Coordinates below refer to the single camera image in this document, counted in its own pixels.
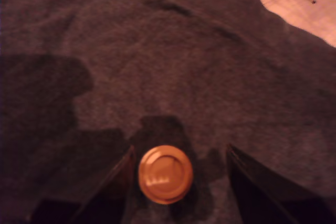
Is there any dark grey cloth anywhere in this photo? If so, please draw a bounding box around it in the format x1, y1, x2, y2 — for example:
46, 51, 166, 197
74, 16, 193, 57
0, 0, 336, 224

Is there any orange coffee capsule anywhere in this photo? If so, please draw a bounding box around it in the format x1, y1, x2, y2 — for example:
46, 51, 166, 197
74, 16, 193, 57
138, 144, 194, 205

